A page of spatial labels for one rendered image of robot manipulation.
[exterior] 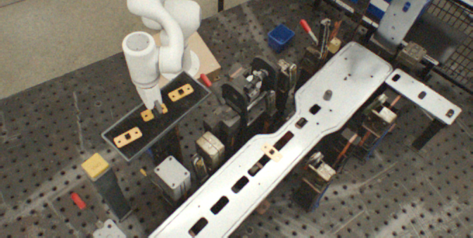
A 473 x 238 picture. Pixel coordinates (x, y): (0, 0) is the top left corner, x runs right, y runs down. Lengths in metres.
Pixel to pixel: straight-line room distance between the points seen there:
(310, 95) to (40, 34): 2.22
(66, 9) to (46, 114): 1.53
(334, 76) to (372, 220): 0.61
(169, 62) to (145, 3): 0.17
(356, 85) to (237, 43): 0.72
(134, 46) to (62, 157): 0.94
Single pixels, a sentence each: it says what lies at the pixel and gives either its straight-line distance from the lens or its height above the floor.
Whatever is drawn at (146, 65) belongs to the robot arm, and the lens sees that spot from 1.16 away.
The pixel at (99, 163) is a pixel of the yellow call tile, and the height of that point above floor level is 1.16.
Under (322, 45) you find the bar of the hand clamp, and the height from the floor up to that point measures 1.11.
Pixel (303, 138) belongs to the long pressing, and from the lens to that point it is 1.60.
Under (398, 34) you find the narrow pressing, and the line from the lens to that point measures 1.89.
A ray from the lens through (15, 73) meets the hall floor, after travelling 3.22.
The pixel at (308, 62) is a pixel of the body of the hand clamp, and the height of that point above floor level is 0.99.
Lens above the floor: 2.40
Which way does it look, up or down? 58 degrees down
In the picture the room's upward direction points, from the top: 5 degrees clockwise
